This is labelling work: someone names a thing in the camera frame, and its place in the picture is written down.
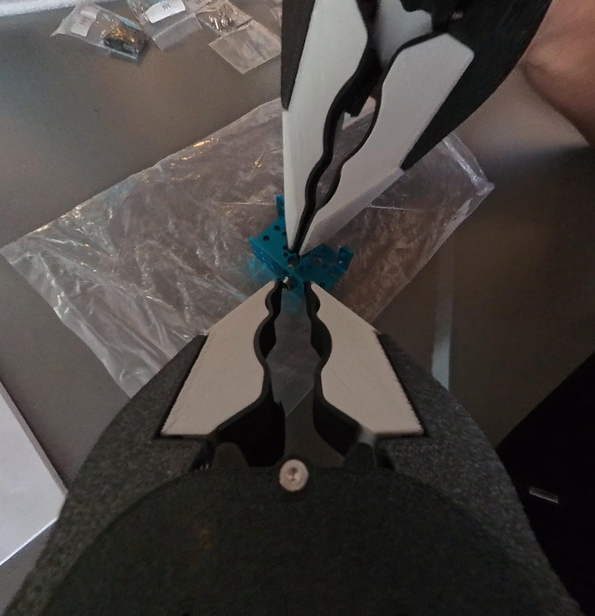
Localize blue perforated metal bracket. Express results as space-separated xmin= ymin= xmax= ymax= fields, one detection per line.
xmin=249 ymin=194 xmax=353 ymax=292

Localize scattered small parts bags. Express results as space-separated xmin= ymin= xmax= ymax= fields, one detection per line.
xmin=51 ymin=0 xmax=284 ymax=74

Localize person's right forearm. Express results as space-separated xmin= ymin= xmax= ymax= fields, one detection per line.
xmin=519 ymin=0 xmax=595 ymax=147

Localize white instruction manual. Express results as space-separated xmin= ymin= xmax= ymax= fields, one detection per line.
xmin=0 ymin=363 xmax=67 ymax=576

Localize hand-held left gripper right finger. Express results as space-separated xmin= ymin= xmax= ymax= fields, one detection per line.
xmin=307 ymin=283 xmax=424 ymax=434

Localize clear plastic bag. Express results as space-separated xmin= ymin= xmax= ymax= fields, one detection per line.
xmin=0 ymin=98 xmax=494 ymax=410

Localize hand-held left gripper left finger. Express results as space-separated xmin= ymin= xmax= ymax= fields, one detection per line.
xmin=160 ymin=281 xmax=281 ymax=438

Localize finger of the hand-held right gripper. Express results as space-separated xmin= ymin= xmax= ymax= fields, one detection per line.
xmin=300 ymin=34 xmax=475 ymax=256
xmin=282 ymin=0 xmax=381 ymax=251

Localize grey desk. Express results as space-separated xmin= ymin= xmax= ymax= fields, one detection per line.
xmin=0 ymin=0 xmax=595 ymax=487

